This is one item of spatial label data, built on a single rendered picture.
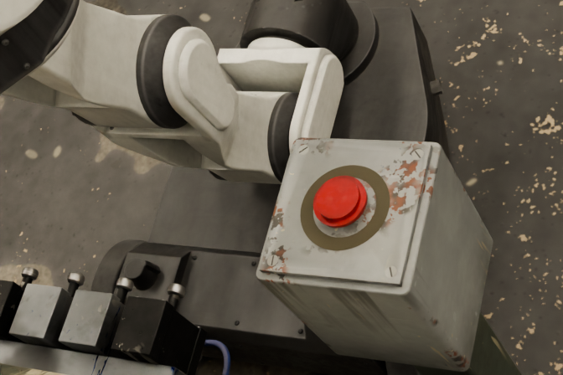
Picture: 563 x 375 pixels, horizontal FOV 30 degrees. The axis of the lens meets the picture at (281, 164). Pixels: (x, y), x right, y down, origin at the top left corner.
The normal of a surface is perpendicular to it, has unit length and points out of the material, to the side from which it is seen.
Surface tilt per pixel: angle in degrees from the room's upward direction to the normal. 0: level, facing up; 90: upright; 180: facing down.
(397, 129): 0
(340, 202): 0
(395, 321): 90
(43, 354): 0
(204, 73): 90
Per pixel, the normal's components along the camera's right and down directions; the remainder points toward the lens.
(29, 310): -0.39, -0.48
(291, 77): -0.25, 0.88
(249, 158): 0.89, 0.04
